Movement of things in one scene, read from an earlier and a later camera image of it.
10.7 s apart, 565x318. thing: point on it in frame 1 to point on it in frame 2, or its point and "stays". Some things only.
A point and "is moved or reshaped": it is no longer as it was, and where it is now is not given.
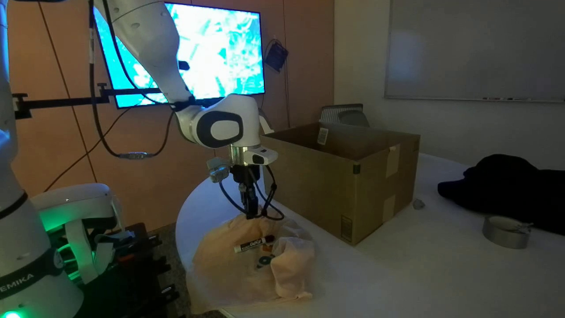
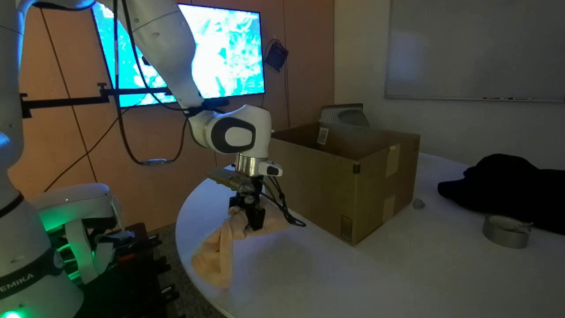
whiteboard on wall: x=474 y=51 stays
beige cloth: x=254 y=263 is moved or reshaped
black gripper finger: x=252 y=206 to x=257 y=218
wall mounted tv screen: x=220 y=51 stays
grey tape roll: x=504 y=231 stays
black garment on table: x=508 y=187 stays
